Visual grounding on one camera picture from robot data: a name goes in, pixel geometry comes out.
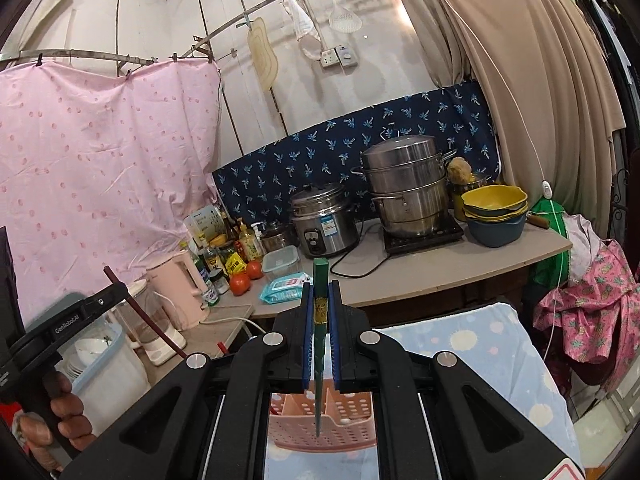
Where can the pink dotted curtain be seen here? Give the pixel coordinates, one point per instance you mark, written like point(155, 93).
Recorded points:
point(100, 160)

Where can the beige cutting board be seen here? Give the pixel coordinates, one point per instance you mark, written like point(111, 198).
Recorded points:
point(262, 55)

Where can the tan loofah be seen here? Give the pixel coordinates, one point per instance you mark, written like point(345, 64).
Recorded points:
point(460, 170)

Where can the blue bowl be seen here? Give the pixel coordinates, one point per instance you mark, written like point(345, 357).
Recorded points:
point(495, 232)

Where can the light blue dish bin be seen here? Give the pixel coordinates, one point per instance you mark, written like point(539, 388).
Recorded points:
point(115, 380)

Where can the pink printed clothes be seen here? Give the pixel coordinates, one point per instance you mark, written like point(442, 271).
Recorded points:
point(600, 300)

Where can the dark blue printed cloth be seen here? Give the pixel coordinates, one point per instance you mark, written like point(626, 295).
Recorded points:
point(300, 160)

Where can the hanging plastic bag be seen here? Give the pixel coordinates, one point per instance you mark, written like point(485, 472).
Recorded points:
point(305, 25)

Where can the green cloth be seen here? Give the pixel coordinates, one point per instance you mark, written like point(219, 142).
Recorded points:
point(545, 210)

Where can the white garment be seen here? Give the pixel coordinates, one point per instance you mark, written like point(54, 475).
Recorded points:
point(582, 240)

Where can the group of condiment bottles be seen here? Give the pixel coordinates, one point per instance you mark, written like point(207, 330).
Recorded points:
point(215, 255)

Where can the dark red chopstick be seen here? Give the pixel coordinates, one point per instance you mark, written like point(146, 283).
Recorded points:
point(150, 320)

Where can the white bowl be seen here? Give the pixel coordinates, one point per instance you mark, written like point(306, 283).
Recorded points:
point(92, 351)

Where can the light blue printed blanket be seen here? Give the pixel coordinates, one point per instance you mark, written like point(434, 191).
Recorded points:
point(475, 360)

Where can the blue wet wipes pack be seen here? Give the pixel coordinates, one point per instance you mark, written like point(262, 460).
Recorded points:
point(282, 290)

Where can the clear jug blender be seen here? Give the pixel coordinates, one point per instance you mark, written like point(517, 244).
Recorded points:
point(145, 320)

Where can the red tomato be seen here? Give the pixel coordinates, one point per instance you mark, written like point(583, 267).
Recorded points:
point(254, 269)
point(240, 284)

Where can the steel steamer pot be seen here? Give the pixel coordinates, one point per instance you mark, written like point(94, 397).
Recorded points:
point(405, 185)

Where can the steel rice cooker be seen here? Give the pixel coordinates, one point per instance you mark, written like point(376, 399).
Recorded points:
point(325, 225)

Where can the white plastic strainer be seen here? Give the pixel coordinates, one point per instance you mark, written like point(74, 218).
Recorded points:
point(346, 19)

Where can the metal curtain rail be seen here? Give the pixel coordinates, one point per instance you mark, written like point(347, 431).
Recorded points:
point(270, 1)

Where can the hanging dark clothes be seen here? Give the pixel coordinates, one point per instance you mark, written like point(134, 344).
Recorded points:
point(600, 10)

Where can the clear plastic food container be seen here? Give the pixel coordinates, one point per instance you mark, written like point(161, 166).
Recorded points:
point(280, 262)

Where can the yellow bowl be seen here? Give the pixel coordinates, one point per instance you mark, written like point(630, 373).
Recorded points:
point(492, 197)

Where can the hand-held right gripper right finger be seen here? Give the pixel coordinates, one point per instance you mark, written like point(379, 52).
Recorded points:
point(334, 335)

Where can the white wall socket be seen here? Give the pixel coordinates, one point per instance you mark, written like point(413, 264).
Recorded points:
point(340, 56)

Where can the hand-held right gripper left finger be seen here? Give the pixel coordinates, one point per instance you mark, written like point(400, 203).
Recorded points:
point(306, 335)

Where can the beige curtain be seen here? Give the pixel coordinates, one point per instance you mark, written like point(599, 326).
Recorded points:
point(525, 85)

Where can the black induction cooktop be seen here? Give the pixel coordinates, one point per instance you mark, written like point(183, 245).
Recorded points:
point(442, 236)

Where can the pink plastic utensil basket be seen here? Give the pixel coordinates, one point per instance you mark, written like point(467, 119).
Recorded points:
point(300, 430)

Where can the small steel pot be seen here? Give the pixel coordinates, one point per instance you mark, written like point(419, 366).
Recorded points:
point(272, 240)

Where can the person's left hand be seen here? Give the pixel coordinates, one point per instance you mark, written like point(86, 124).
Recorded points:
point(70, 405)

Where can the green chopstick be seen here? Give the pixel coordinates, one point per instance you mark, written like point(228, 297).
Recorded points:
point(319, 280)

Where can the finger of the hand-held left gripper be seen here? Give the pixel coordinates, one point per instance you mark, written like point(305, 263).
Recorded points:
point(105, 300)

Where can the pink electric kettle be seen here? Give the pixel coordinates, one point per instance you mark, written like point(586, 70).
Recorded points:
point(175, 290)

